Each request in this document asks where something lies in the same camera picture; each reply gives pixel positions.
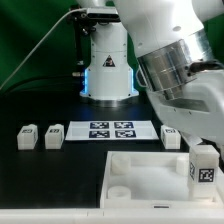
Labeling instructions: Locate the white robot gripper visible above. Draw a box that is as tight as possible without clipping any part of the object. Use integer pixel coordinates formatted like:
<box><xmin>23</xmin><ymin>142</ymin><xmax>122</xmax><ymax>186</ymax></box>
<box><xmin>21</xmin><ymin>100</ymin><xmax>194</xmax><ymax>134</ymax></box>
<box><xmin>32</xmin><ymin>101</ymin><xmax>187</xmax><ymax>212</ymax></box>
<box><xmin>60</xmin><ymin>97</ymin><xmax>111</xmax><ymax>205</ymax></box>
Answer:
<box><xmin>147</xmin><ymin>70</ymin><xmax>224</xmax><ymax>147</ymax></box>

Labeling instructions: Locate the white square table top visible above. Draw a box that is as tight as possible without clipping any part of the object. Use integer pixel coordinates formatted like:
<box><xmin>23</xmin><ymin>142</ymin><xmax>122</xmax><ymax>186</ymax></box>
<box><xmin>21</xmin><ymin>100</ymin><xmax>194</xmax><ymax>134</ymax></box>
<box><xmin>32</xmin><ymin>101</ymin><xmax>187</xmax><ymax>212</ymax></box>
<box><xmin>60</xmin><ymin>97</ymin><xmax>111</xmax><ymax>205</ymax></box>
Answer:
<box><xmin>100</xmin><ymin>151</ymin><xmax>224</xmax><ymax>209</ymax></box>

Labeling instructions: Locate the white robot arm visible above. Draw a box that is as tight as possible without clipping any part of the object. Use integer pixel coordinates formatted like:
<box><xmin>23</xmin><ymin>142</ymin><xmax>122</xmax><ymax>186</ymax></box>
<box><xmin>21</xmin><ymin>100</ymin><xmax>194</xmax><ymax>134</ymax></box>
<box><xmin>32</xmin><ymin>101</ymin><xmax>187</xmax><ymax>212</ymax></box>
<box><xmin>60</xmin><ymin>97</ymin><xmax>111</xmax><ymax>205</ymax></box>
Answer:
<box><xmin>77</xmin><ymin>0</ymin><xmax>224</xmax><ymax>145</ymax></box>

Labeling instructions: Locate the white sheet with fiducial tags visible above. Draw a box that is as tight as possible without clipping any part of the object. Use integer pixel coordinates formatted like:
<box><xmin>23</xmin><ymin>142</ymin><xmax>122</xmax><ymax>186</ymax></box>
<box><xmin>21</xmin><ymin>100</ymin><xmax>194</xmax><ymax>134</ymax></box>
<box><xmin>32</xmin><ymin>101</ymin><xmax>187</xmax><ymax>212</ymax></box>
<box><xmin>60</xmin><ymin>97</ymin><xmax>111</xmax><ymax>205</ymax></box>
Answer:
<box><xmin>65</xmin><ymin>120</ymin><xmax>158</xmax><ymax>141</ymax></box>

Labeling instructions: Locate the black camera on stand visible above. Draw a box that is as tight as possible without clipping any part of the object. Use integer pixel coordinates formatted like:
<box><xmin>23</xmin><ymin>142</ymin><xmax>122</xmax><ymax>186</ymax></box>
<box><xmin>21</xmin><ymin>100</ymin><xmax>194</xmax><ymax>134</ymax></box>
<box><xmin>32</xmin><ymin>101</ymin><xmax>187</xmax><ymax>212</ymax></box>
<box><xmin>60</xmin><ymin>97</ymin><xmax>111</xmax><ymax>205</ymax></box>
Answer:
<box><xmin>66</xmin><ymin>5</ymin><xmax>120</xmax><ymax>67</ymax></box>

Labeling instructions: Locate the grey camera cable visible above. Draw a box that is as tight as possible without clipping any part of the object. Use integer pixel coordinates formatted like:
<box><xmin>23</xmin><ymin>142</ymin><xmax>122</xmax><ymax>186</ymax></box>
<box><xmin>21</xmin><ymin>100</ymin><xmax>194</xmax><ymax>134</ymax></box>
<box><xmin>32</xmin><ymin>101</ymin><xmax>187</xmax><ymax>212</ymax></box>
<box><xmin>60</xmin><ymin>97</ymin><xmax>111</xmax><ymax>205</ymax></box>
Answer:
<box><xmin>0</xmin><ymin>8</ymin><xmax>88</xmax><ymax>92</ymax></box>

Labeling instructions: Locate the white front table edge rail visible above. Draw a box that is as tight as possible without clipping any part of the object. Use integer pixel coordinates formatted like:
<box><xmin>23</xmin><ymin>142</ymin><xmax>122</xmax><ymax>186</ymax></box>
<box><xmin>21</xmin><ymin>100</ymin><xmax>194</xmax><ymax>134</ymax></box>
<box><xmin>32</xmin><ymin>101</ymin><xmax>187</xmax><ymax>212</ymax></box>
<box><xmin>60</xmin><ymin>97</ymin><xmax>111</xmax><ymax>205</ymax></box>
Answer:
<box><xmin>0</xmin><ymin>209</ymin><xmax>224</xmax><ymax>224</ymax></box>

